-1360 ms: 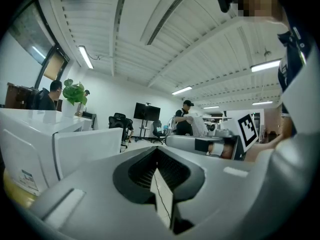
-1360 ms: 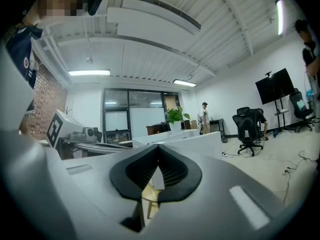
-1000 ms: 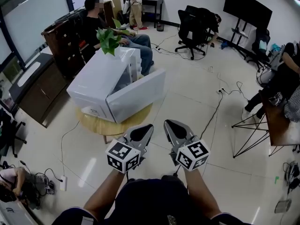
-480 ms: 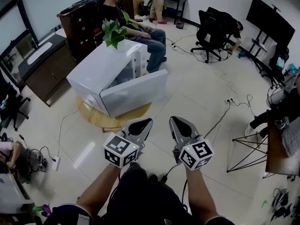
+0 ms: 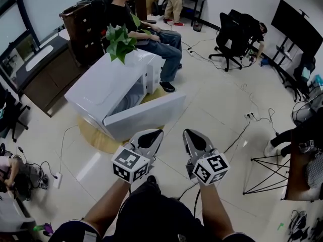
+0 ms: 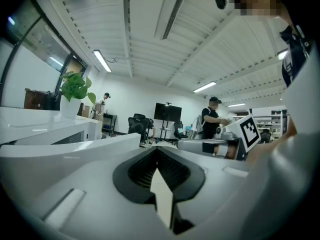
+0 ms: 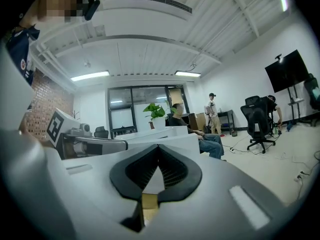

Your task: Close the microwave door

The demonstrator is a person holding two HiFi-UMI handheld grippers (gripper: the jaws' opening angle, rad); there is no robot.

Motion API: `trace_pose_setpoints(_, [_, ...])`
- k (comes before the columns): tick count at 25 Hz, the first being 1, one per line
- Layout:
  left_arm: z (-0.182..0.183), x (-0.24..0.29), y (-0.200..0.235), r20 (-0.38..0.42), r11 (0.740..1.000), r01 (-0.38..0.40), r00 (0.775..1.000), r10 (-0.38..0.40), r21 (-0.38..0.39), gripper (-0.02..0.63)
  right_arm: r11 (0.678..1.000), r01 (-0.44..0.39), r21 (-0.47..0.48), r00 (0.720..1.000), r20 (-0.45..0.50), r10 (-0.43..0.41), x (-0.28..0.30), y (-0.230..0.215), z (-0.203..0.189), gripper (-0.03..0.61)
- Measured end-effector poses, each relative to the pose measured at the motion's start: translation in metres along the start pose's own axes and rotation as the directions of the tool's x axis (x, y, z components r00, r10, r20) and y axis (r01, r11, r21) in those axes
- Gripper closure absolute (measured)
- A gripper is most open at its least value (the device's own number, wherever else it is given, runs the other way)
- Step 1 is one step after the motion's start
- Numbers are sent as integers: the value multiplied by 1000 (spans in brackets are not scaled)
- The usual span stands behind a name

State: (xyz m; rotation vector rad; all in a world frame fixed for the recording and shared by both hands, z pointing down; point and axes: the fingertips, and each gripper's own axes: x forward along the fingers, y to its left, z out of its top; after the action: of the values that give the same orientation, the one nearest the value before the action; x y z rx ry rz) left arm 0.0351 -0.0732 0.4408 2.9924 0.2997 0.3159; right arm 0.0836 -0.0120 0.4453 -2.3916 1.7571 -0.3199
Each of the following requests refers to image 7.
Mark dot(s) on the small webcam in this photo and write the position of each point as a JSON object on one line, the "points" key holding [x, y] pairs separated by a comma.
{"points": [[278, 56]]}

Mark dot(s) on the grey camera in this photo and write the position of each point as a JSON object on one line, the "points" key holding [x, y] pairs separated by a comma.
{"points": [[82, 129]]}

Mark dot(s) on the black framed glass partition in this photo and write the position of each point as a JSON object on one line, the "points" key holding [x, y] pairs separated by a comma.
{"points": [[140, 101]]}

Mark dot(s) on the white desk partition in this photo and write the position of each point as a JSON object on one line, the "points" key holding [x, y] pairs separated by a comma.
{"points": [[175, 139]]}

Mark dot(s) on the white ceiling air vent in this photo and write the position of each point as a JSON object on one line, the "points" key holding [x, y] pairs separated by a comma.
{"points": [[150, 0]]}

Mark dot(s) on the black head-worn camera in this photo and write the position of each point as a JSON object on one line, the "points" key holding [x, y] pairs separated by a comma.
{"points": [[92, 7]]}

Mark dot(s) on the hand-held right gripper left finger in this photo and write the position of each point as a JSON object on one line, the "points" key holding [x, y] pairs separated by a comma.
{"points": [[118, 176]]}

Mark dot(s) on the black television screen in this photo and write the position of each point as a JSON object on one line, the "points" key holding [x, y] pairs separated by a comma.
{"points": [[287, 71]]}

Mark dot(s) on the black mesh office chair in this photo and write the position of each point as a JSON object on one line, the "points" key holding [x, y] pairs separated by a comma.
{"points": [[257, 121]]}

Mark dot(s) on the black side table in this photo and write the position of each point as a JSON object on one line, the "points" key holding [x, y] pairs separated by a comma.
{"points": [[226, 116]]}

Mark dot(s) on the metal television stand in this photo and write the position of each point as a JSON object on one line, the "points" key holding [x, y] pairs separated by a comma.
{"points": [[296, 101]]}

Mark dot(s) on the long ceiling light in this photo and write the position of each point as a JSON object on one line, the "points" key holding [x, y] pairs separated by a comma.
{"points": [[89, 75], [187, 73]]}

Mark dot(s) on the white power strip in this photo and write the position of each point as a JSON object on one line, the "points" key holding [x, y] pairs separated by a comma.
{"points": [[299, 176]]}

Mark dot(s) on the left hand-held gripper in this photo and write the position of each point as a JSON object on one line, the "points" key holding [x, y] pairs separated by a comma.
{"points": [[65, 124]]}

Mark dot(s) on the brown cardboard box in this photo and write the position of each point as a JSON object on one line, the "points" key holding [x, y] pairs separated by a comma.
{"points": [[198, 121]]}

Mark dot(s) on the green potted plant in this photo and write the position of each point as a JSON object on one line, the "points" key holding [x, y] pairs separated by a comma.
{"points": [[157, 114]]}

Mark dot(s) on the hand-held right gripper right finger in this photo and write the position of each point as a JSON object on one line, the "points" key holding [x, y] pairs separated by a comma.
{"points": [[192, 176]]}

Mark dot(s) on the person's navy jersey torso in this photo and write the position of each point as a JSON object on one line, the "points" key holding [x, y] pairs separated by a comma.
{"points": [[18, 51]]}

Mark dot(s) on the small black office chair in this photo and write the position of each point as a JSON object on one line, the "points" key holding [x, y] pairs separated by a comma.
{"points": [[101, 132]]}

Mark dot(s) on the black and teal chair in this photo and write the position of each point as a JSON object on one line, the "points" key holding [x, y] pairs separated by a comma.
{"points": [[312, 91]]}

